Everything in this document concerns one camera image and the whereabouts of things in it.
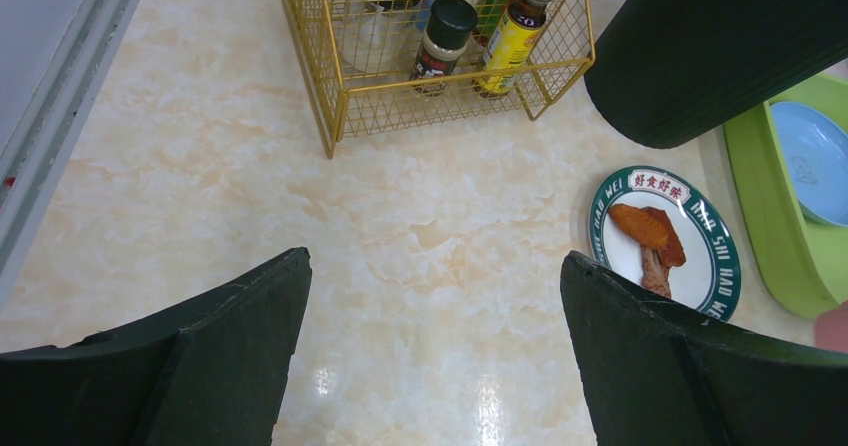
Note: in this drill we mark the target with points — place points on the roasted meat pieces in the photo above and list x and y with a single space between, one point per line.
660 247

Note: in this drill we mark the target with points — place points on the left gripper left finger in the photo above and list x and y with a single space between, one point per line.
210 370

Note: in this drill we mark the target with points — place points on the black plastic trash bin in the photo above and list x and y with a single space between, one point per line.
668 71

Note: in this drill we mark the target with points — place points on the white plate green rim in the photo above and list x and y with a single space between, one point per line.
710 279

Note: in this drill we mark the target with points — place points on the blue plastic plate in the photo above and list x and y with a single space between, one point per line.
815 150

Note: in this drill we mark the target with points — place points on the black lid seasoning jar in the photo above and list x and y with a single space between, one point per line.
375 32

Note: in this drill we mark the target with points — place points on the small brown spice bottle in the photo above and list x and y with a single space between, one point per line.
444 40

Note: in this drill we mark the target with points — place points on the gold wire basket rack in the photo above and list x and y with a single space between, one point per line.
348 103

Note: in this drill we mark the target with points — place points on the green plastic tray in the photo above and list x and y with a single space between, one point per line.
803 263

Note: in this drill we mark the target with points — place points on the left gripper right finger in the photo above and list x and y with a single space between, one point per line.
656 372

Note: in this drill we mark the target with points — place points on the small yellow label bottle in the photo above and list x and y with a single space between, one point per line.
509 46

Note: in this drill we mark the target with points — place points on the pink cup white inside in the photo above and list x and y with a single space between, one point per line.
830 330

